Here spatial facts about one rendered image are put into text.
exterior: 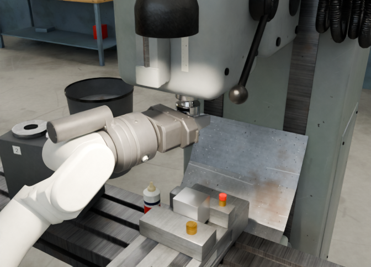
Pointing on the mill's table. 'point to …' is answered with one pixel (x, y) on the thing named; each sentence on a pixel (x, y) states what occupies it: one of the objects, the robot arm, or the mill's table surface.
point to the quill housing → (195, 44)
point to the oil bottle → (151, 197)
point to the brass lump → (191, 228)
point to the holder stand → (28, 158)
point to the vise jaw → (177, 232)
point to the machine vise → (230, 229)
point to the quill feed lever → (254, 8)
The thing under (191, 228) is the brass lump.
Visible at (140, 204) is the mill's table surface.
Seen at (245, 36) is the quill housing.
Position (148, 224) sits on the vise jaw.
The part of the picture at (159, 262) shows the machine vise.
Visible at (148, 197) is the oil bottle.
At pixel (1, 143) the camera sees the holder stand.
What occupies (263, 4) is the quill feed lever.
